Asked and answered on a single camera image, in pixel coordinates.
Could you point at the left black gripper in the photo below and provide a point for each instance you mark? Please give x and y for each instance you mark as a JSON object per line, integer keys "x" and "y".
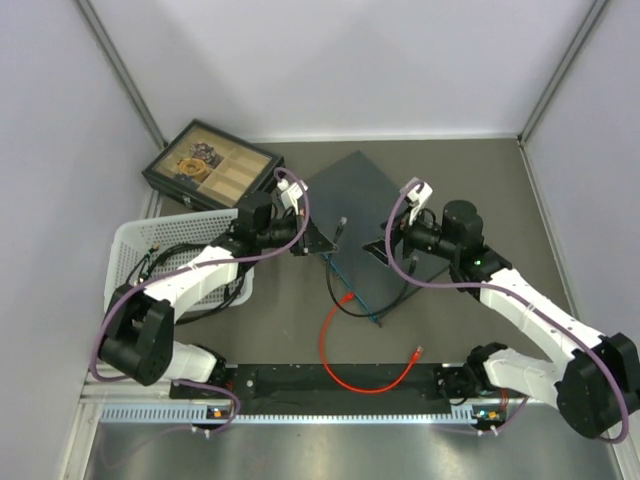
{"x": 311, "y": 241}

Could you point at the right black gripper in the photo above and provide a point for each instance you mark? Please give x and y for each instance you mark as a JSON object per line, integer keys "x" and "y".
{"x": 378, "y": 248}

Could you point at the dark blue network switch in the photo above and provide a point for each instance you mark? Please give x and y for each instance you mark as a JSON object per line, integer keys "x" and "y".
{"x": 350, "y": 202}

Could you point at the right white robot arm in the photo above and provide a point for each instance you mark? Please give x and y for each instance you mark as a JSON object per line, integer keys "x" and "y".
{"x": 591, "y": 379}

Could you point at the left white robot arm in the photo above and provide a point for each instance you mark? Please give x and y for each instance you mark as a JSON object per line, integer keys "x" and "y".
{"x": 137, "y": 335}

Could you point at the black compartment jewelry box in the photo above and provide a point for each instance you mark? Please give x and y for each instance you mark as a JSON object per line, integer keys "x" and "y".
{"x": 205, "y": 168}

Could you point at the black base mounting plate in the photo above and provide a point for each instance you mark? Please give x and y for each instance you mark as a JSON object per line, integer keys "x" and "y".
{"x": 307, "y": 389}

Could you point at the white perforated plastic basket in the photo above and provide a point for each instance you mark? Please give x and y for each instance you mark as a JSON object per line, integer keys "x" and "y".
{"x": 132, "y": 241}

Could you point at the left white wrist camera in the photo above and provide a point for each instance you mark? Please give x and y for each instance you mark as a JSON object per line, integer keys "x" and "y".
{"x": 290, "y": 193}

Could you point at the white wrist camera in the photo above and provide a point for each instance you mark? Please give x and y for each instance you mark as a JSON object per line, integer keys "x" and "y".
{"x": 418, "y": 193}
{"x": 290, "y": 193}

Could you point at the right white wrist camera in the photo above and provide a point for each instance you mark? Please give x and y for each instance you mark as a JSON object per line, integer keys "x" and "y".
{"x": 418, "y": 193}

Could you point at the white slotted cable duct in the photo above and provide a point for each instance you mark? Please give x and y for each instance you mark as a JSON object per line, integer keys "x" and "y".
{"x": 207, "y": 414}

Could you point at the aluminium frame rail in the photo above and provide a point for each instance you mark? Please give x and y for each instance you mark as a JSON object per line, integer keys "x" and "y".
{"x": 537, "y": 379}

